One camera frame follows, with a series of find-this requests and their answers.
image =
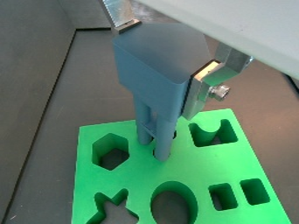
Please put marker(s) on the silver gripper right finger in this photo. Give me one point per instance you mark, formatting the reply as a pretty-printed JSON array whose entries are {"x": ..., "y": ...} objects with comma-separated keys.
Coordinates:
[{"x": 206, "y": 84}]

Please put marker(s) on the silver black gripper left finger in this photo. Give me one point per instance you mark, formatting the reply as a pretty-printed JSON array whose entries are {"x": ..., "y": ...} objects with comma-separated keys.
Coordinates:
[{"x": 120, "y": 15}]

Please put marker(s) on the blue three prong object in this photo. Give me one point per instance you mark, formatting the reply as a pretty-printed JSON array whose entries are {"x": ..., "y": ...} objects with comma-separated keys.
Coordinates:
[{"x": 158, "y": 56}]

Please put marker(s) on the green shape sorting block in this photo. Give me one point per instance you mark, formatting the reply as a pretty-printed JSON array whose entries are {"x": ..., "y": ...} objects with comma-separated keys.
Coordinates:
[{"x": 212, "y": 170}]

